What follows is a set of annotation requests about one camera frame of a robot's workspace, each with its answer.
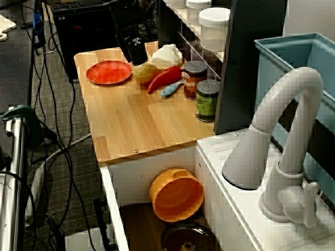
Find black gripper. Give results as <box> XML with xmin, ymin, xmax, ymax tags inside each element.
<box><xmin>111</xmin><ymin>10</ymin><xmax>149</xmax><ymax>66</ymax></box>

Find red round plate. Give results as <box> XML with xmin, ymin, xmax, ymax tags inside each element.
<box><xmin>86</xmin><ymin>60</ymin><xmax>133</xmax><ymax>85</ymax></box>

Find white plastic toy container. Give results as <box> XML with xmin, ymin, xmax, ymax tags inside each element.
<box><xmin>150</xmin><ymin>43</ymin><xmax>185</xmax><ymax>70</ymax></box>

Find black computer tower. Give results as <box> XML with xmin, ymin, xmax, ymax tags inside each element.
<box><xmin>52</xmin><ymin>0</ymin><xmax>127</xmax><ymax>82</ymax></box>

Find dark tiled backsplash shelf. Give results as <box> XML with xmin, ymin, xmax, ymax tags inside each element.
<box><xmin>158</xmin><ymin>0</ymin><xmax>226</xmax><ymax>82</ymax></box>

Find red toy chili pepper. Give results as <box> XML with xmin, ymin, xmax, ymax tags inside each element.
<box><xmin>147</xmin><ymin>65</ymin><xmax>182</xmax><ymax>95</ymax></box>

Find small white lidded jar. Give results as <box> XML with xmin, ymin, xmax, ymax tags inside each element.
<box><xmin>166</xmin><ymin>0</ymin><xmax>187</xmax><ymax>10</ymax></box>

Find black keyboard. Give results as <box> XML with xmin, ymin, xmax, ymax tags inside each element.
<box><xmin>50</xmin><ymin>0</ymin><xmax>110</xmax><ymax>13</ymax></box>

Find brown beans toy can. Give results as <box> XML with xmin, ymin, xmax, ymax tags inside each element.
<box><xmin>183</xmin><ymin>61</ymin><xmax>208</xmax><ymax>100</ymax></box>

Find medium white lidded jar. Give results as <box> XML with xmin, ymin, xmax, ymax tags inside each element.
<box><xmin>186</xmin><ymin>0</ymin><xmax>213</xmax><ymax>26</ymax></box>

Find large white lidded jar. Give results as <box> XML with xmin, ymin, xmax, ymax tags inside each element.
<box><xmin>198</xmin><ymin>7</ymin><xmax>231</xmax><ymax>52</ymax></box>

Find green peas toy can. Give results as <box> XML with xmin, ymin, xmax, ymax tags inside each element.
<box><xmin>195</xmin><ymin>79</ymin><xmax>221</xmax><ymax>123</ymax></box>

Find green clamp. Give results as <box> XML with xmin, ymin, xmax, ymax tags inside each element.
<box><xmin>1</xmin><ymin>104</ymin><xmax>46</xmax><ymax>147</ymax></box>

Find white cutting board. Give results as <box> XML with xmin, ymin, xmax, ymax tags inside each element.
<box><xmin>0</xmin><ymin>14</ymin><xmax>17</xmax><ymax>43</ymax></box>

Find dark grey upright panel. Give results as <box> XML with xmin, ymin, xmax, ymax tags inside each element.
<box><xmin>213</xmin><ymin>0</ymin><xmax>288</xmax><ymax>135</ymax></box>

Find teal plastic bin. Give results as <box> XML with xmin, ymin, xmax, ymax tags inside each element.
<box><xmin>254</xmin><ymin>32</ymin><xmax>335</xmax><ymax>199</ymax></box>

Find orange toy pot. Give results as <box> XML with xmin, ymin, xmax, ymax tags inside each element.
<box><xmin>149</xmin><ymin>168</ymin><xmax>205</xmax><ymax>223</ymax></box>

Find grey toy faucet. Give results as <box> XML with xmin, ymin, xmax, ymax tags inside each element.
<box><xmin>221</xmin><ymin>66</ymin><xmax>325</xmax><ymax>228</ymax></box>

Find white power strip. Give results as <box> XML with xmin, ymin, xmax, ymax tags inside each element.
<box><xmin>24</xmin><ymin>161</ymin><xmax>46</xmax><ymax>229</ymax></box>

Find dark round pan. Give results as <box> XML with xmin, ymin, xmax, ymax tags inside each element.
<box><xmin>161</xmin><ymin>221</ymin><xmax>218</xmax><ymax>251</ymax></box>

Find white box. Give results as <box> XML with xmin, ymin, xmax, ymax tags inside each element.
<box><xmin>64</xmin><ymin>226</ymin><xmax>106</xmax><ymax>251</ymax></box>

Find white toy kitchen unit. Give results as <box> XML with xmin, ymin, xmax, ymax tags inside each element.
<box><xmin>74</xmin><ymin>41</ymin><xmax>335</xmax><ymax>251</ymax></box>

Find blue handled toy spatula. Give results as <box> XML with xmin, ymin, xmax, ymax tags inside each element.
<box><xmin>160</xmin><ymin>79</ymin><xmax>185</xmax><ymax>98</ymax></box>

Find long black cable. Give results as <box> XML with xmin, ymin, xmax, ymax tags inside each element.
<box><xmin>41</xmin><ymin>0</ymin><xmax>98</xmax><ymax>251</ymax></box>
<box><xmin>30</xmin><ymin>31</ymin><xmax>69</xmax><ymax>157</ymax></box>

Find blue cable connector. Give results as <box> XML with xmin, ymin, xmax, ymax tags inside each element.
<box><xmin>32</xmin><ymin>12</ymin><xmax>44</xmax><ymax>35</ymax></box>

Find white cable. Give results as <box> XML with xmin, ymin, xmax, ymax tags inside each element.
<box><xmin>30</xmin><ymin>132</ymin><xmax>93</xmax><ymax>168</ymax></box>

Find black metal post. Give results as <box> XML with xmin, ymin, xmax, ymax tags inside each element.
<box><xmin>92</xmin><ymin>196</ymin><xmax>112</xmax><ymax>251</ymax></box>

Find aluminium frame rail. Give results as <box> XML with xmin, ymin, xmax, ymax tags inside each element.
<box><xmin>0</xmin><ymin>106</ymin><xmax>27</xmax><ymax>251</ymax></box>

